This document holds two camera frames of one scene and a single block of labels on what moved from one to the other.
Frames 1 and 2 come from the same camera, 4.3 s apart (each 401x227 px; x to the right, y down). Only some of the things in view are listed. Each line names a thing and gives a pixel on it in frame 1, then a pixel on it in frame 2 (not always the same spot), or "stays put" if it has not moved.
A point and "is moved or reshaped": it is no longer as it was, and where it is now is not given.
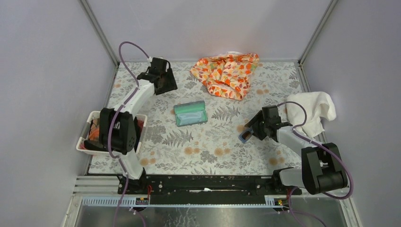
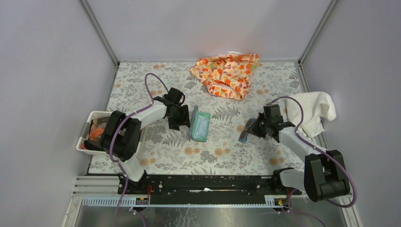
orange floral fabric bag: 227,74 stays put
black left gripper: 170,85 → 184,120
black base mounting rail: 207,189 stays put
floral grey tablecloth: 191,131 stays put
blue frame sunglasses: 245,135 stays put
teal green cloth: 190,113 is moved or reshaped
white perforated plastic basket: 91,132 stays put
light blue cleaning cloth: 191,117 is moved or reshaped
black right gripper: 258,117 stays put
